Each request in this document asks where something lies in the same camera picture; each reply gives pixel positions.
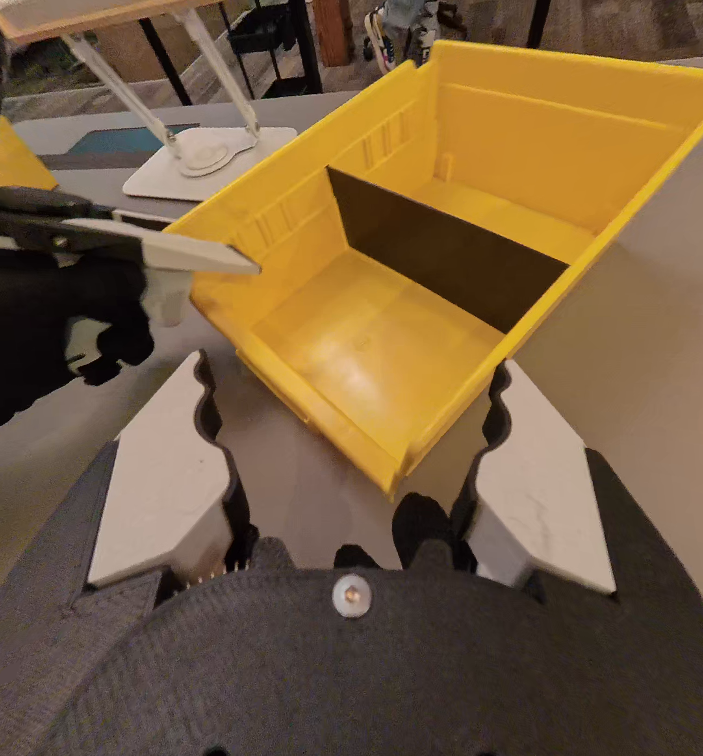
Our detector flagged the yellow plastic bin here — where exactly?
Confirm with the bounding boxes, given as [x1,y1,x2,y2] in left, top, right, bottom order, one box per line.
[165,40,703,503]

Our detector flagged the person's right hand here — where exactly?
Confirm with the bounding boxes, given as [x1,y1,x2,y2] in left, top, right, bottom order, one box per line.
[334,492,455,571]

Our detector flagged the wooden stand tray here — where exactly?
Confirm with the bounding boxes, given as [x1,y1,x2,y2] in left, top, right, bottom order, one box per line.
[0,0,225,47]

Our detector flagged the black utility cart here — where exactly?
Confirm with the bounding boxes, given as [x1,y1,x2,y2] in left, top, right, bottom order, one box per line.
[227,0,324,99]

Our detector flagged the black bin divider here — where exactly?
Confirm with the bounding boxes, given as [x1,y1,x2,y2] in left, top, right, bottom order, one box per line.
[326,167,569,334]

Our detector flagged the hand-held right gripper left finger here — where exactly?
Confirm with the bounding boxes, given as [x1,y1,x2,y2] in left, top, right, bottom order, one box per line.
[85,348,259,591]

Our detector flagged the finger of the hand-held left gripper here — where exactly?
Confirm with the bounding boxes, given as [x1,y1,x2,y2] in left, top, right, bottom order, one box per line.
[62,217,262,329]

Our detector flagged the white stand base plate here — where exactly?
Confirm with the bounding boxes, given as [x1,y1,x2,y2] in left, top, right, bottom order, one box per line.
[62,6,300,203]

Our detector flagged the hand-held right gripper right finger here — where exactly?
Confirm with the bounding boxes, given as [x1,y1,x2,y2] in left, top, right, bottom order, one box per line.
[451,360,618,595]

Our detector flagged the wooden desk black frame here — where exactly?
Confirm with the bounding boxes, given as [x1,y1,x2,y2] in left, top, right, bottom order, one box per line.
[525,0,553,50]

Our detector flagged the yellow triangular object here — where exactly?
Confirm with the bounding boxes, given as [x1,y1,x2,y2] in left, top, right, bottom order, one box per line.
[0,115,59,193]

